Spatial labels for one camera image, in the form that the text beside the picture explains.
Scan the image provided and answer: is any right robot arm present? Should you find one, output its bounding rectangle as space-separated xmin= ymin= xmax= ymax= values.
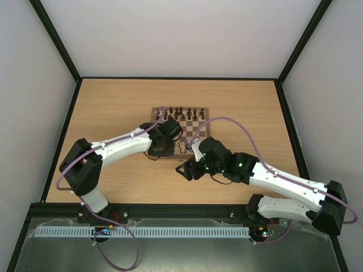
xmin=175 ymin=137 xmax=347 ymax=236

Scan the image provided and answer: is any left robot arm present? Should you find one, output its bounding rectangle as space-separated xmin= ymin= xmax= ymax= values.
xmin=56 ymin=118 xmax=183 ymax=213

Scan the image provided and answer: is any wooden chess board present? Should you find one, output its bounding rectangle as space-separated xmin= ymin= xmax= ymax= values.
xmin=161 ymin=106 xmax=209 ymax=160

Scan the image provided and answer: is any right electronics board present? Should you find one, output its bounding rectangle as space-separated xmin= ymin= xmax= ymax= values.
xmin=250 ymin=224 xmax=276 ymax=238

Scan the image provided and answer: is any electronics board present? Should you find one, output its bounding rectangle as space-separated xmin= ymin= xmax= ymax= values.
xmin=250 ymin=224 xmax=276 ymax=238
xmin=90 ymin=225 xmax=117 ymax=236

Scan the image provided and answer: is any left electronics board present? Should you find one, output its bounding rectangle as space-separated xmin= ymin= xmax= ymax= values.
xmin=90 ymin=225 xmax=117 ymax=236

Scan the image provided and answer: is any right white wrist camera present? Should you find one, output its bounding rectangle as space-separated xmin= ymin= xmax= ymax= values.
xmin=185 ymin=138 xmax=204 ymax=162

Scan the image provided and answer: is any black cage frame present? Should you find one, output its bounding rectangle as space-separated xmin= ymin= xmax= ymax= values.
xmin=7 ymin=0 xmax=332 ymax=271

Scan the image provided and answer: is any light blue cable duct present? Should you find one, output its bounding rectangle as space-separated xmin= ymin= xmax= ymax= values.
xmin=34 ymin=226 xmax=250 ymax=239

